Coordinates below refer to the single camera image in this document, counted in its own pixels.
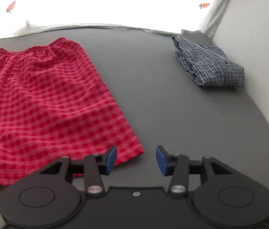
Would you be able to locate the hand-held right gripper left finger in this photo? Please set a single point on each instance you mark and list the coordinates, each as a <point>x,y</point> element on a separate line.
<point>111,158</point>

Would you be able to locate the red checkered shorts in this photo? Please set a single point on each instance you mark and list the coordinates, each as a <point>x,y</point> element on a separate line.
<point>46,105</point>

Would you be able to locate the blue plaid folded shirt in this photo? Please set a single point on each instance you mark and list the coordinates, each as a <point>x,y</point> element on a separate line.
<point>208,62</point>

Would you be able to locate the white carrot print curtain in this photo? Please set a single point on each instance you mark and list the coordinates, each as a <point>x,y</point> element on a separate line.
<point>101,2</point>

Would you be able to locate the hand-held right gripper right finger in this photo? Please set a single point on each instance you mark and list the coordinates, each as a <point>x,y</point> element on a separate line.
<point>162,160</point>

